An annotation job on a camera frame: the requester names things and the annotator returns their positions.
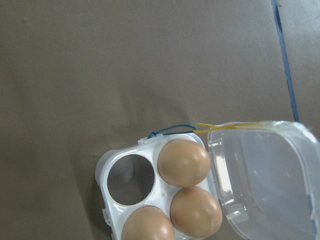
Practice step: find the brown egg in box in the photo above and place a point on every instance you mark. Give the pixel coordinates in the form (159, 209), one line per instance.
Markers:
(195, 212)
(183, 163)

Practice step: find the brown egg from bowl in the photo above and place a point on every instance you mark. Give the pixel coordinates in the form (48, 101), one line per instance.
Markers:
(148, 223)

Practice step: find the clear plastic egg box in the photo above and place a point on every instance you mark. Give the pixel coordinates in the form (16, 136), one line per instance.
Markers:
(265, 176)

